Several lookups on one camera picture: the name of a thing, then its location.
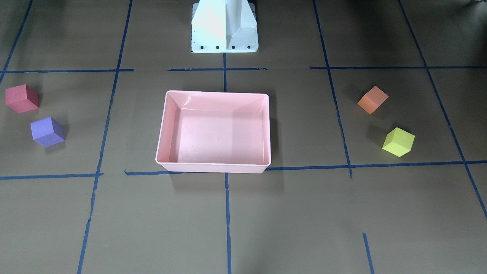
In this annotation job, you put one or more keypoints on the yellow foam block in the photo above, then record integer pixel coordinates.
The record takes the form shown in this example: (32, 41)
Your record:
(398, 142)

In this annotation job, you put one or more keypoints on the red foam block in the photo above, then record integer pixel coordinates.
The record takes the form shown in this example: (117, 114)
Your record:
(22, 98)

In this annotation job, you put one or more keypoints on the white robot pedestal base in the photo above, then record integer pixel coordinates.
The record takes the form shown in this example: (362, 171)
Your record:
(224, 26)

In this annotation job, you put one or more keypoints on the purple foam block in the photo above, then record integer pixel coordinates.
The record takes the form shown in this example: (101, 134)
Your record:
(47, 132)

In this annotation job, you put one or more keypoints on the orange foam block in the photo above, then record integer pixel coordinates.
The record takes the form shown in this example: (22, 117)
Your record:
(372, 100)

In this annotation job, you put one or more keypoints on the pink plastic bin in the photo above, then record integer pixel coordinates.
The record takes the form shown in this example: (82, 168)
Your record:
(215, 132)

